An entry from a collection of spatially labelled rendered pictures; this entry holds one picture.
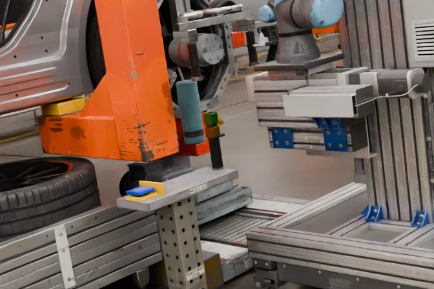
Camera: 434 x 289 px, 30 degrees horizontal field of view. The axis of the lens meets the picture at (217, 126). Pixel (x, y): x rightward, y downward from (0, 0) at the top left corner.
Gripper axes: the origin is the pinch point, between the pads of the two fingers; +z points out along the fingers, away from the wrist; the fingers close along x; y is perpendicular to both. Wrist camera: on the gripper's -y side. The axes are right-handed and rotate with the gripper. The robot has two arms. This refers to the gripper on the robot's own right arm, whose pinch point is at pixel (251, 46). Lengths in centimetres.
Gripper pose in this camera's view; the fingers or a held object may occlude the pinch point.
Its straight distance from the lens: 343.1
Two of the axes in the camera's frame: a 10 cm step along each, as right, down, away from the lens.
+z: -6.9, 2.2, -6.8
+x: 7.1, 0.2, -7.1
